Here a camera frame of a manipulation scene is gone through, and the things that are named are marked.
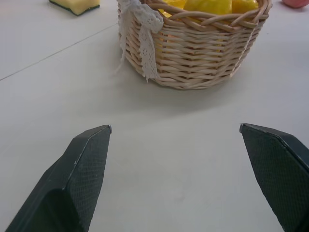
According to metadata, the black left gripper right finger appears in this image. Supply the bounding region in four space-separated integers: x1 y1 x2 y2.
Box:
239 123 309 232

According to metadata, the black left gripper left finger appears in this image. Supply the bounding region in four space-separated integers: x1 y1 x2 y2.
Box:
4 124 112 232

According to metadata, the woven wicker basket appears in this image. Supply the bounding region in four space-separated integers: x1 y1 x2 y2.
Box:
117 0 273 90

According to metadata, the white lace ribbon bow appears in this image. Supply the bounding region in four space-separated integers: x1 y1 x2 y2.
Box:
113 0 165 83

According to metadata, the yellow lemon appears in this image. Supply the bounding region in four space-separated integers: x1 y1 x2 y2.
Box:
231 0 259 15

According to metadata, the red apple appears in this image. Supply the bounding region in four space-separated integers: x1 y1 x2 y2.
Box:
281 0 309 9

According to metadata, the yellow sponge with green pad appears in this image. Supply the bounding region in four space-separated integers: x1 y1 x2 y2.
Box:
48 0 101 17

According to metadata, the yellow bell pepper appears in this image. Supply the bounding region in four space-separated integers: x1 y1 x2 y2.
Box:
183 0 233 15

